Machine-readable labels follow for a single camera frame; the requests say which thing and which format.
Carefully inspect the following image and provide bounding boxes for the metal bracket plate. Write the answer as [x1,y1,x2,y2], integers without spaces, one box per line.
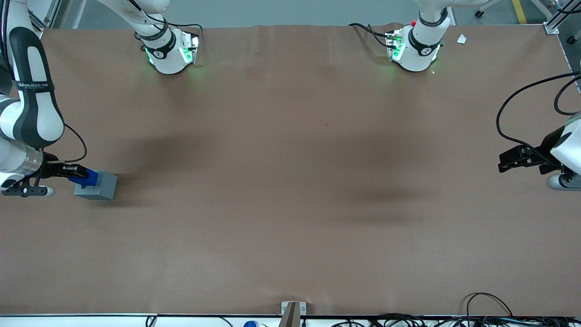
[281,301,307,316]

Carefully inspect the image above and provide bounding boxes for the brown table cover sheet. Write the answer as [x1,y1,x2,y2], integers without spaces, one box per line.
[0,23,581,316]

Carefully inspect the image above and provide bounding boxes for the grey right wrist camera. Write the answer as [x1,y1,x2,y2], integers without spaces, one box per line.
[2,179,56,198]

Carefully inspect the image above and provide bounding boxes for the black cable loop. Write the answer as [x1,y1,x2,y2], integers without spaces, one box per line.
[465,292,514,318]

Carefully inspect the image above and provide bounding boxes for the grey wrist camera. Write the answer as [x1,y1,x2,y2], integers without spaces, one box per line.
[2,179,56,198]
[547,173,581,191]

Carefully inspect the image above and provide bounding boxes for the long black looped cable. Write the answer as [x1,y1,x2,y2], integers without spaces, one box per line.
[496,72,581,157]

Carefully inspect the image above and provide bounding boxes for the black right base cable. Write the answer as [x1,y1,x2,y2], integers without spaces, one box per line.
[129,0,203,50]

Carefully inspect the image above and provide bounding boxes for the white table edge rail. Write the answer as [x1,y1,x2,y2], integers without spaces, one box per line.
[0,313,581,327]

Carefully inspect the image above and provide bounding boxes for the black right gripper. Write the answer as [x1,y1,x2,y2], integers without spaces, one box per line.
[42,162,89,179]

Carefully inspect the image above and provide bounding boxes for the short black curved cable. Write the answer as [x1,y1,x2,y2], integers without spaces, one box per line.
[554,76,581,116]

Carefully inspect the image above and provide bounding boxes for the black left base cable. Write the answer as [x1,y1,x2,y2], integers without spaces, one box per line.
[348,23,392,49]

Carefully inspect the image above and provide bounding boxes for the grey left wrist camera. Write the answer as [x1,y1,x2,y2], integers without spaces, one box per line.
[547,173,581,191]

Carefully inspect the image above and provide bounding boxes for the blue plastic part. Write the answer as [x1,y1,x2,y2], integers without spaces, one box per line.
[69,168,99,187]

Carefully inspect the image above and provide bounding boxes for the gray square base block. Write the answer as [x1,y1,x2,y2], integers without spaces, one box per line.
[74,171,118,200]

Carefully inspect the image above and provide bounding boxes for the black base cable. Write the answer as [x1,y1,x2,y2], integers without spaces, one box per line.
[348,23,392,49]
[129,0,203,50]

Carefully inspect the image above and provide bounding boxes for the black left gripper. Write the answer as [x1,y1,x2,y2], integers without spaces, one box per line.
[498,127,566,175]

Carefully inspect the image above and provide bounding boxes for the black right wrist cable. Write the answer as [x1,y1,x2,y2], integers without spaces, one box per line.
[45,123,88,164]

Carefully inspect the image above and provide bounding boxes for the aluminium frame profile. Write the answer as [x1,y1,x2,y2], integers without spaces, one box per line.
[28,8,44,40]
[529,0,581,35]

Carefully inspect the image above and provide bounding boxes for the black cable bundle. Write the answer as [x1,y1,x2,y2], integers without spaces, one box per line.
[331,312,581,327]

